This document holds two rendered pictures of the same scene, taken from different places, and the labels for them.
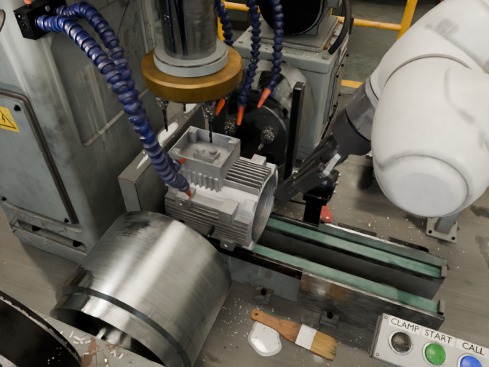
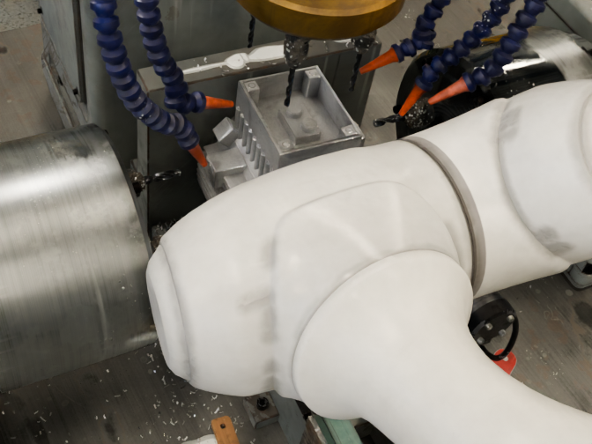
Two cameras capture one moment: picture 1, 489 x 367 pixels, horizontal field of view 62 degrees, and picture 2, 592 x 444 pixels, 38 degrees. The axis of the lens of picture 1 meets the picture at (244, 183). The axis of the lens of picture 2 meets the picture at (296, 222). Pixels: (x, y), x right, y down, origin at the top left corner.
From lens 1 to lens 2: 0.37 m
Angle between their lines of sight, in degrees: 24
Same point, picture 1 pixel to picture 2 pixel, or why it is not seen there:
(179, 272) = (60, 246)
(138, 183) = (156, 97)
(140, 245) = (47, 174)
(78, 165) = not seen: hidden behind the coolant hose
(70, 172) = (89, 21)
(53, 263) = not seen: hidden behind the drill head
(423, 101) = (266, 192)
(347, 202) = (560, 394)
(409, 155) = (162, 247)
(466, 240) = not seen: outside the picture
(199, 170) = (260, 138)
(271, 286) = (279, 406)
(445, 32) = (503, 130)
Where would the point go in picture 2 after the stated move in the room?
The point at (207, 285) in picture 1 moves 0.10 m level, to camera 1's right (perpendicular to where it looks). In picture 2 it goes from (92, 295) to (161, 365)
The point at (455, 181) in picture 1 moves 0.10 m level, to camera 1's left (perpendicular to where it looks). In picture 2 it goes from (171, 326) to (42, 203)
